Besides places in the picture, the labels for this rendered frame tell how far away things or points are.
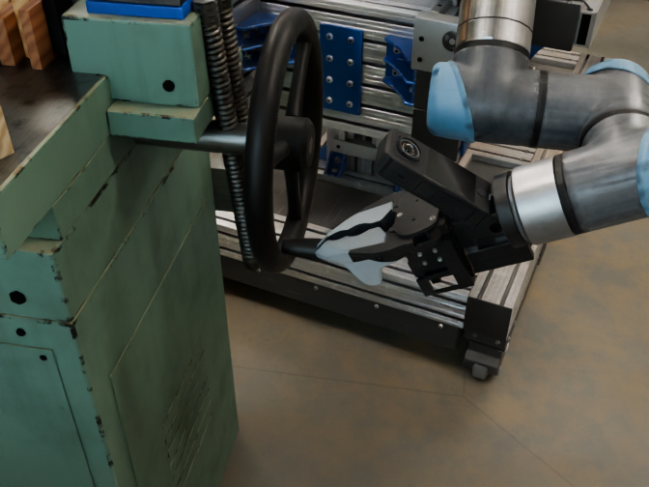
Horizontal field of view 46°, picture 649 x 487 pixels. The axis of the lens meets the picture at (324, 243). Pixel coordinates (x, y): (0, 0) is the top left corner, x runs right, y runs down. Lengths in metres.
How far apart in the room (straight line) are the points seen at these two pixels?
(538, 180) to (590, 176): 0.04
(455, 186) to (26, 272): 0.41
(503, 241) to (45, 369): 0.49
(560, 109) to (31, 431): 0.68
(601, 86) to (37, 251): 0.55
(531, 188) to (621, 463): 1.01
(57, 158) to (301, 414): 0.99
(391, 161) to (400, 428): 0.99
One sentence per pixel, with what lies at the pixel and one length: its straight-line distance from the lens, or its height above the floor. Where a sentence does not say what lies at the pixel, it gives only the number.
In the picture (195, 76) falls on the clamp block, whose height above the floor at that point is 0.91.
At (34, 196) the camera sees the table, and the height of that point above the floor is 0.87.
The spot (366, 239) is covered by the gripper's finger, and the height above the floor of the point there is 0.79.
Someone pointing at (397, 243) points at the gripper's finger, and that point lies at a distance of 0.72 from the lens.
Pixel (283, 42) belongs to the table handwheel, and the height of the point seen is 0.95.
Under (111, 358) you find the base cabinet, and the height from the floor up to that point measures 0.61.
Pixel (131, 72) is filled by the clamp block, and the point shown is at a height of 0.90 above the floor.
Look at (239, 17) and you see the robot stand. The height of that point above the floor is 0.69.
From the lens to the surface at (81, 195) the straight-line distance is 0.79.
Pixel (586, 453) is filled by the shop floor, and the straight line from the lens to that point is 1.63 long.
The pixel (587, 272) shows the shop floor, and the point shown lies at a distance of 2.04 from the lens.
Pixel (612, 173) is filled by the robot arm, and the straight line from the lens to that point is 0.69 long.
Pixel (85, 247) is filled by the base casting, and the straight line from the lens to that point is 0.81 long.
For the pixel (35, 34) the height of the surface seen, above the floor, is 0.94.
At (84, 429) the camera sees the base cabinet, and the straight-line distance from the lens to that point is 0.94.
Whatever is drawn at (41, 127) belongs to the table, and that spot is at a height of 0.90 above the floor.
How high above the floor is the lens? 1.25
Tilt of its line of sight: 38 degrees down
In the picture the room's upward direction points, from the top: straight up
